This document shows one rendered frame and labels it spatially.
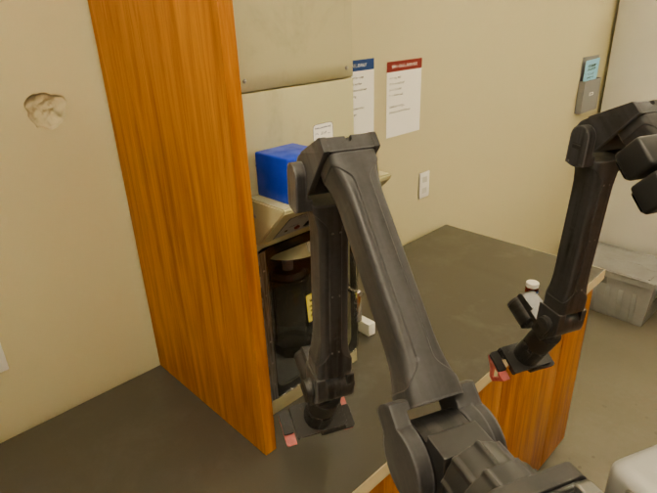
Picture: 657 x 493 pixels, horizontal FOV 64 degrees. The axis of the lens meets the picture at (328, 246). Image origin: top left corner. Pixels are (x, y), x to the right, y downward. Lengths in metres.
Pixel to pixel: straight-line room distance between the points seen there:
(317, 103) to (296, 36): 0.14
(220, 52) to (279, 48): 0.21
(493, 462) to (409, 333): 0.15
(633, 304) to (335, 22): 2.95
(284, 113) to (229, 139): 0.21
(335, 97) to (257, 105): 0.22
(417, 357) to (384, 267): 0.10
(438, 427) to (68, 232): 1.06
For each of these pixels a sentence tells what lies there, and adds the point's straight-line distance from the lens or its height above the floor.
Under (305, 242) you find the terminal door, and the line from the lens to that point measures 1.19.
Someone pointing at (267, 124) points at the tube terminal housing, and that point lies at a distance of 1.08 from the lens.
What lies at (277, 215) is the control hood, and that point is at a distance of 1.00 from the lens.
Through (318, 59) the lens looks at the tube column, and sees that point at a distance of 1.16.
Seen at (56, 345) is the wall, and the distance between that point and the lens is 1.49.
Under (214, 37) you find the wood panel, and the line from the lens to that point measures 0.91.
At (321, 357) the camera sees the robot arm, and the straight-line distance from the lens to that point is 0.86.
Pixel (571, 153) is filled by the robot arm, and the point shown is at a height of 1.61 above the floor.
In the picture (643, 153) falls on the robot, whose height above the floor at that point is 1.71.
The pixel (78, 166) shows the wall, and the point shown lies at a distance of 1.37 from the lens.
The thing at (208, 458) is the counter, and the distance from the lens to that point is 1.30.
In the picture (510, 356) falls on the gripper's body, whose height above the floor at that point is 1.13.
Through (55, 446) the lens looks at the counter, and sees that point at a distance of 1.46.
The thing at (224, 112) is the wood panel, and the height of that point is 1.70.
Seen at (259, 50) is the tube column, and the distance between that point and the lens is 1.06.
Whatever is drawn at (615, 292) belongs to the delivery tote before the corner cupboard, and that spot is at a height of 0.18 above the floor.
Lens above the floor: 1.84
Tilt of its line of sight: 24 degrees down
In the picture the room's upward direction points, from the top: 2 degrees counter-clockwise
